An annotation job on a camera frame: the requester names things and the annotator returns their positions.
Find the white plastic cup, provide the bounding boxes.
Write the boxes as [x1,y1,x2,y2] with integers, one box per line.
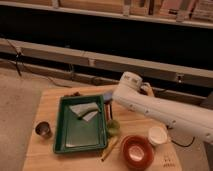
[148,126,167,146]

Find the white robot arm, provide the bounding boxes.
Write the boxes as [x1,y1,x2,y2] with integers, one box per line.
[104,72,213,145]

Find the green plastic tray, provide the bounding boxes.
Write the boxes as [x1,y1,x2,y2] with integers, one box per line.
[53,95,107,154]

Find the yellow pencil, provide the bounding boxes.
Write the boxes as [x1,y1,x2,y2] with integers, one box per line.
[101,136,119,161]

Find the black cable on floor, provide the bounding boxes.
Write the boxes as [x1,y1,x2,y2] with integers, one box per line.
[0,33,73,89]

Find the red bowl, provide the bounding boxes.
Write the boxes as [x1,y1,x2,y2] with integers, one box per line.
[121,135,154,171]

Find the grey cloth in tray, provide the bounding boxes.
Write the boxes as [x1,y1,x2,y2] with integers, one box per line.
[69,102,100,122]

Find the small metal cup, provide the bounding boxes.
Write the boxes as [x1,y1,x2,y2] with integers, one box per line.
[35,121,52,138]

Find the metal shelf rail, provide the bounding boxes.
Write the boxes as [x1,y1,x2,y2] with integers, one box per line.
[0,38,213,88]

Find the green apple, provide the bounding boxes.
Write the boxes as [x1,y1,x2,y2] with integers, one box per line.
[107,120,120,136]

